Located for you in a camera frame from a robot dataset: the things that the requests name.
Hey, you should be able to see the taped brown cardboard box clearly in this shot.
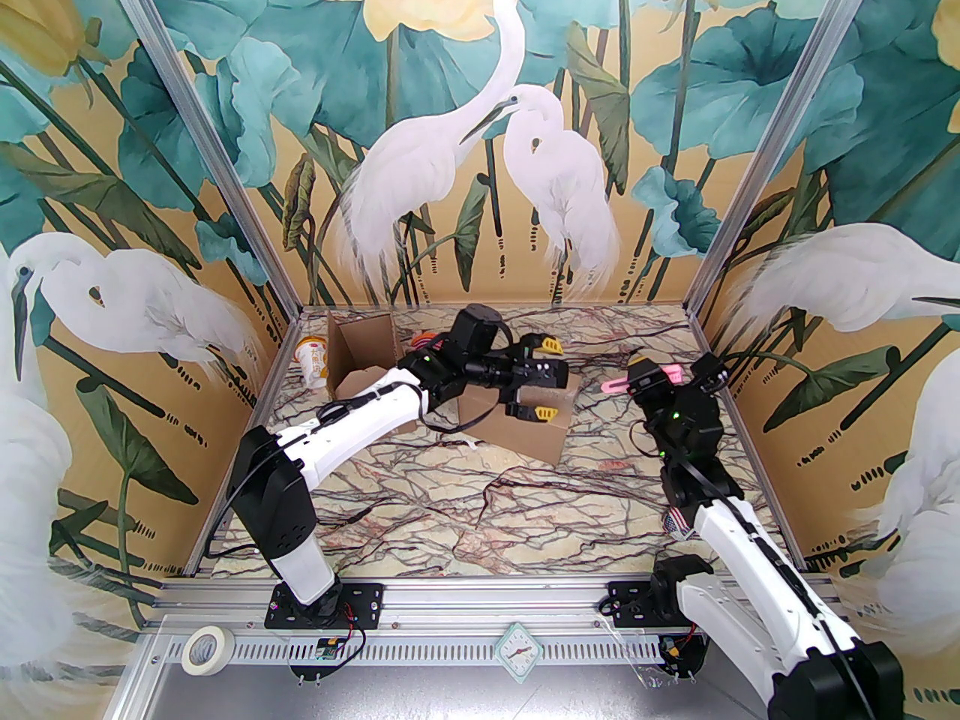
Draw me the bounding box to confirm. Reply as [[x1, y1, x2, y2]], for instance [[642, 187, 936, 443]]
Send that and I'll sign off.
[[325, 309, 407, 404], [456, 370, 581, 470]]

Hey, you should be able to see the pink utility knife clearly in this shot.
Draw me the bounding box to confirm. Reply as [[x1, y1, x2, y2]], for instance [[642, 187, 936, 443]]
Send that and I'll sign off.
[[602, 363, 686, 397]]

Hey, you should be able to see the instant noodle cup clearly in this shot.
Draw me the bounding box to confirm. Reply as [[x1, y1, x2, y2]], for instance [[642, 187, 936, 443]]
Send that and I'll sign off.
[[295, 335, 332, 390]]

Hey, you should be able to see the green diamond clock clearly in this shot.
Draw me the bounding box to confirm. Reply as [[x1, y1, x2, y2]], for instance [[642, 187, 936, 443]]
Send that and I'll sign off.
[[495, 622, 543, 683]]

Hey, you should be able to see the grey steel shelf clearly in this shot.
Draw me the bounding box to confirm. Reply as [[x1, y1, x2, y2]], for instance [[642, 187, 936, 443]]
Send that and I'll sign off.
[[112, 661, 882, 720]]

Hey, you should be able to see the cream masking tape roll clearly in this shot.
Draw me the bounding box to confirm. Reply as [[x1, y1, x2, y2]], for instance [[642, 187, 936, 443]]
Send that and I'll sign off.
[[181, 625, 235, 677]]

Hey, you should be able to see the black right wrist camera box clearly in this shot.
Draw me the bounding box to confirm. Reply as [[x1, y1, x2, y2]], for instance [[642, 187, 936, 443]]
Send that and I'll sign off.
[[688, 352, 730, 397]]

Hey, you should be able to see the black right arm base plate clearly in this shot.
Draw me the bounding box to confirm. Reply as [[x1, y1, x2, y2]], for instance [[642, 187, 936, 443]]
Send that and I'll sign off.
[[604, 580, 729, 629]]

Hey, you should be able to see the aluminium front rail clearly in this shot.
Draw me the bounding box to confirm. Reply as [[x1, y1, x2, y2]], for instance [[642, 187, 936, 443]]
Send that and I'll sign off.
[[142, 577, 852, 667]]

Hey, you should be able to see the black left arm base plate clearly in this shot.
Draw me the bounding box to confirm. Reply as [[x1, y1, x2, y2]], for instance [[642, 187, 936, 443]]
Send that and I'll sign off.
[[265, 582, 385, 629]]

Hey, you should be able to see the aluminium frame post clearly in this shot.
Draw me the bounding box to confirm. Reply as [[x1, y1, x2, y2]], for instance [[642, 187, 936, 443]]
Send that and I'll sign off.
[[686, 0, 887, 320], [96, 0, 303, 318]]

